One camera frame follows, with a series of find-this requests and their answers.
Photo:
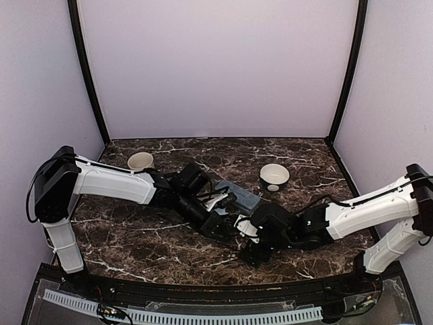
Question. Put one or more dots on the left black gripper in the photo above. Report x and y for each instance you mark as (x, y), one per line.
(215, 220)

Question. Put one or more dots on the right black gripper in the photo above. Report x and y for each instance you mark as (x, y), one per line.
(262, 255)

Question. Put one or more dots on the grey glasses case green lining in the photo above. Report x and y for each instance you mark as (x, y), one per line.
(246, 201)

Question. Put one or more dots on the dark sunglasses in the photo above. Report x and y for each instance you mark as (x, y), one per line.
(233, 240)

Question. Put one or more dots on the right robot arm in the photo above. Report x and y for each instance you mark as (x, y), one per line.
(408, 201)

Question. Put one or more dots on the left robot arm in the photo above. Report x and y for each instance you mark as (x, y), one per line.
(67, 174)

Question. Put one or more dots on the cream bowl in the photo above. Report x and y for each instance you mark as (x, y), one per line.
(274, 177)

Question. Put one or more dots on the cream paper cup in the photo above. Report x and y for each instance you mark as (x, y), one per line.
(140, 161)

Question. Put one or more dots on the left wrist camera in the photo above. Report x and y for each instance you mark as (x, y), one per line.
(220, 201)

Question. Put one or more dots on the white slotted cable duct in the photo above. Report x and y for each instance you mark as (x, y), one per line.
(132, 315)

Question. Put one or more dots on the black front rail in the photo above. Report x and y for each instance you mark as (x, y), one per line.
(125, 292)

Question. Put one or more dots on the right black frame post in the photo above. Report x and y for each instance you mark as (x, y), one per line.
(350, 70)

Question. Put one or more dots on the black frame post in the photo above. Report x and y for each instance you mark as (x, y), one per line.
(81, 52)
(350, 70)

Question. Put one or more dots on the left black frame post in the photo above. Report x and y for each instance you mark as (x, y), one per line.
(81, 52)

